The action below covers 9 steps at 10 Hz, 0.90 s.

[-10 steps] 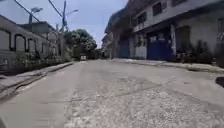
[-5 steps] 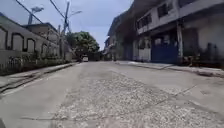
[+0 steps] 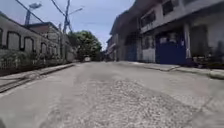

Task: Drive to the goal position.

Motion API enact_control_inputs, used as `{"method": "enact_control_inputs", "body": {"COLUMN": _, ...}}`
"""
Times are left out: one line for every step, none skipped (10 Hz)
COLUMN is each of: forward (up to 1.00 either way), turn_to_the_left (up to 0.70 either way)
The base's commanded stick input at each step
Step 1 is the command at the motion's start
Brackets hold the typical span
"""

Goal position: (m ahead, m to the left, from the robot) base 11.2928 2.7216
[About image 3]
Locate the grey building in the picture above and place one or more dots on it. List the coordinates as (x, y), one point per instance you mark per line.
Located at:
(125, 36)

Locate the vehicle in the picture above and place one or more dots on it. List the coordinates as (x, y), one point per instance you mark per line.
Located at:
(87, 58)

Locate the building with arched windows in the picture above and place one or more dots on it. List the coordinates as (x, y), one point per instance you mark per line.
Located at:
(16, 35)

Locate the grey concrete road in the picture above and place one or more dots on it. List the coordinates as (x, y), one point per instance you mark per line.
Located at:
(110, 93)

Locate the building with blue gate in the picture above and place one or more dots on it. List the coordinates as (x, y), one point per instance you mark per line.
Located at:
(186, 30)

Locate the green tree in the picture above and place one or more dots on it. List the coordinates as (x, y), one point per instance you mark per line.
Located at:
(86, 43)

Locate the street lamp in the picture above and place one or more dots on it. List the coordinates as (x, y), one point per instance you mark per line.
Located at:
(29, 13)

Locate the utility pole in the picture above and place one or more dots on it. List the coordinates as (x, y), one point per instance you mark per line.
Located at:
(66, 30)

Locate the concrete pavement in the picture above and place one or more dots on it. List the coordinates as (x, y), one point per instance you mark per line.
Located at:
(166, 66)
(36, 73)

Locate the hedge with fence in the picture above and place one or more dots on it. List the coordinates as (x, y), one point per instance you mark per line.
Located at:
(23, 60)

